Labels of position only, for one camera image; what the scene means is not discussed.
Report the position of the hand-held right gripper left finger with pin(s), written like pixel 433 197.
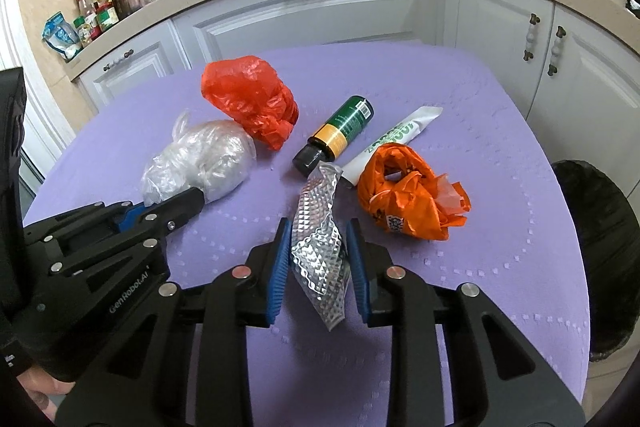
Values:
pixel 280 277

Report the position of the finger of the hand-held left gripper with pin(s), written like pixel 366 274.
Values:
pixel 180 207
pixel 127 214

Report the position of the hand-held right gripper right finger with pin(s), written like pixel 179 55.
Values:
pixel 359 277

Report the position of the silver foil wrapper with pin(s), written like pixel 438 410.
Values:
pixel 315 247

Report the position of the clear plastic bag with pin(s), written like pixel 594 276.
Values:
pixel 210 157

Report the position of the orange plastic bag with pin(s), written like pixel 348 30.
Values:
pixel 400 202

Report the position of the bin with black liner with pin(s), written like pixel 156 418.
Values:
pixel 600 257

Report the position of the person's left hand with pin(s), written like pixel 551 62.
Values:
pixel 45 387

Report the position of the red plastic bag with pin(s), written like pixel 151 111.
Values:
pixel 250 102

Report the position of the person's black clothing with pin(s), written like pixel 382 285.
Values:
pixel 10 147

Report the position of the green bottle with black cap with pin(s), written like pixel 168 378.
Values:
pixel 345 127

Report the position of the white squeeze tube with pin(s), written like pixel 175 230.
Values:
pixel 400 132

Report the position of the purple tablecloth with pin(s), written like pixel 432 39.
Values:
pixel 500 207

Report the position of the blue white packet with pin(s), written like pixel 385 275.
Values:
pixel 62 36

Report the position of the wide white cabinet door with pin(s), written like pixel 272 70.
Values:
pixel 300 17

